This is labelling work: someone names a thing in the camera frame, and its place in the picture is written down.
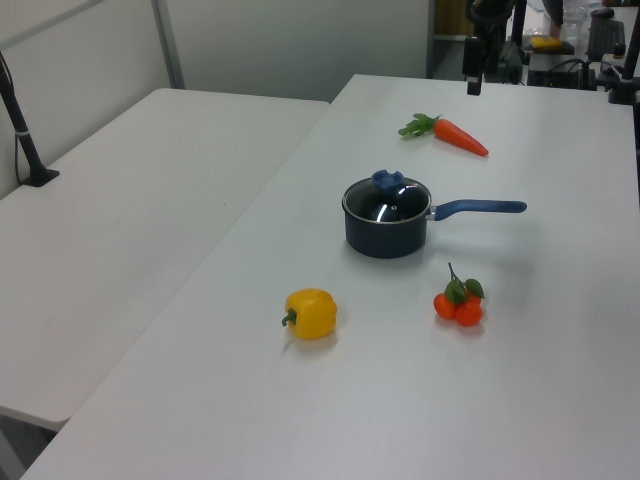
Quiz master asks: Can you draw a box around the yellow toy bell pepper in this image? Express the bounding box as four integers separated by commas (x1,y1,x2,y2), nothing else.
280,287,339,342

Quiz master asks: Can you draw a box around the black camera pole with base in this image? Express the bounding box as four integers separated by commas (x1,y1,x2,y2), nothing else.
0,49,61,188

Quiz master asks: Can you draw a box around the orange toy carrot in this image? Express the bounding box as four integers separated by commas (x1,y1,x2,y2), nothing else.
397,113,490,158

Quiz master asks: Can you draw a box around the thin black stand pole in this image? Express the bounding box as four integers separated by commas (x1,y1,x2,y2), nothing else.
509,0,532,56

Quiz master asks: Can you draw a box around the dark blue saucepan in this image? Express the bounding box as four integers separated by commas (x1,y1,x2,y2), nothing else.
341,197,528,260

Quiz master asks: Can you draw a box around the black pole with clamp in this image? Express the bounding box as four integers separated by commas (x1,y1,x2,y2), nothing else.
607,27,640,105

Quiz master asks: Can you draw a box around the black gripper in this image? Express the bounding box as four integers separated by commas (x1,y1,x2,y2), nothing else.
462,35,485,96

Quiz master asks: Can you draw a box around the black electronics box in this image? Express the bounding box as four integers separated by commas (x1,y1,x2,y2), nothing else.
527,58,601,91

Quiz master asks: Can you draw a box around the glass lid with blue knob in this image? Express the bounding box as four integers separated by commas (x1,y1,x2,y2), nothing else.
342,169,432,225

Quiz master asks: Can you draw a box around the toy tangerine cluster with leaves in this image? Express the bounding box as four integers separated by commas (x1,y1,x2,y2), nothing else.
432,262,486,328

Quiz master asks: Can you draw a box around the grey partition frame post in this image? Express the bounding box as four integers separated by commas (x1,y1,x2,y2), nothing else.
151,0,187,91

